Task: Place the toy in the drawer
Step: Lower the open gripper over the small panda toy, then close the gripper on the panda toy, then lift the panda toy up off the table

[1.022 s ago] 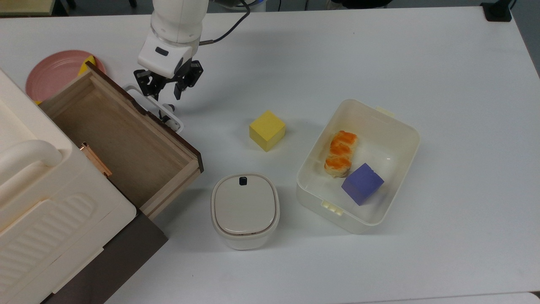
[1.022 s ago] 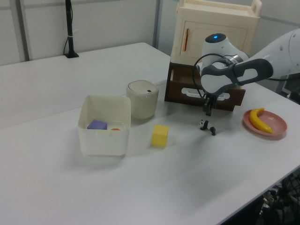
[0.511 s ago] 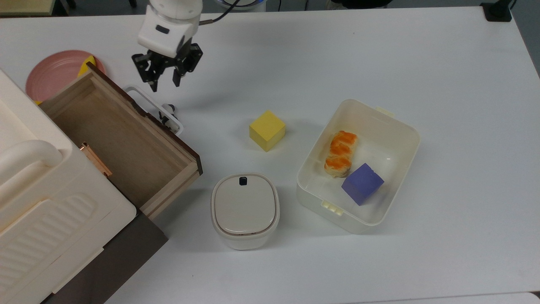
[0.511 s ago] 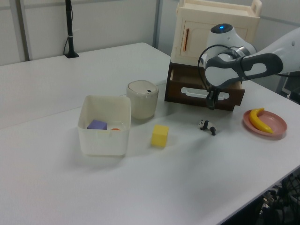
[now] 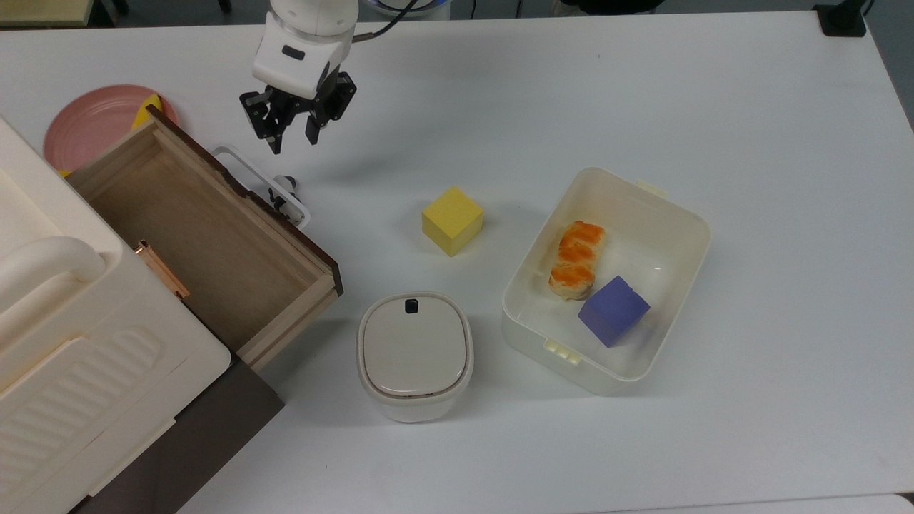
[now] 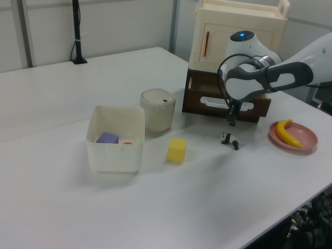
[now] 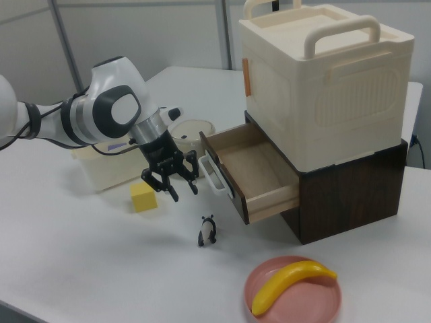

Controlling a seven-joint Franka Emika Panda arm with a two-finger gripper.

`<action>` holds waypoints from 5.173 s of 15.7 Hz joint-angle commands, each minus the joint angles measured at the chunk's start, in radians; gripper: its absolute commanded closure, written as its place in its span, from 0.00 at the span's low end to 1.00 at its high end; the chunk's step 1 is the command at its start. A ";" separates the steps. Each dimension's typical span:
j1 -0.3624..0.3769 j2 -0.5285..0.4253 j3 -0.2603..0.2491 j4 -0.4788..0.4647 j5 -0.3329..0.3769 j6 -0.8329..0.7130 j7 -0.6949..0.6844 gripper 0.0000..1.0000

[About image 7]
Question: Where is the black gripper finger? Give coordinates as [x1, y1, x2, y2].
[180, 149, 200, 196]
[140, 166, 179, 203]

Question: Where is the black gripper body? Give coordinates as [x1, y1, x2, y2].
[139, 129, 185, 178]

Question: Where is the black and white panda toy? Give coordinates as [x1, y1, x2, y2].
[197, 215, 217, 248]

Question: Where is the yellow toy banana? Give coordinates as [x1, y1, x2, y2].
[251, 260, 338, 317]

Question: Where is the dark wood drawer cabinet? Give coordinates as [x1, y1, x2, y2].
[244, 110, 409, 246]

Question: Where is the yellow foam cube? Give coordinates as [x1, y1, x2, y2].
[130, 182, 159, 213]

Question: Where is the beige lidded trash can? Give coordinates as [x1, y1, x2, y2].
[167, 118, 216, 179]

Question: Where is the white plastic bin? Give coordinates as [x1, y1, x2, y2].
[70, 134, 152, 193]

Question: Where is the pink plate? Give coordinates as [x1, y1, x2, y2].
[244, 255, 343, 323]

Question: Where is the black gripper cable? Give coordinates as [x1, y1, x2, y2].
[0, 90, 139, 156]

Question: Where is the wooden drawer with white handle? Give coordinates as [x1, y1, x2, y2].
[198, 122, 301, 225]

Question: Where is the orange door handle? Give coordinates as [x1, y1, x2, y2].
[241, 57, 253, 98]

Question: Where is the black power cable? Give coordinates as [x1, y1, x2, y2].
[409, 133, 426, 169]

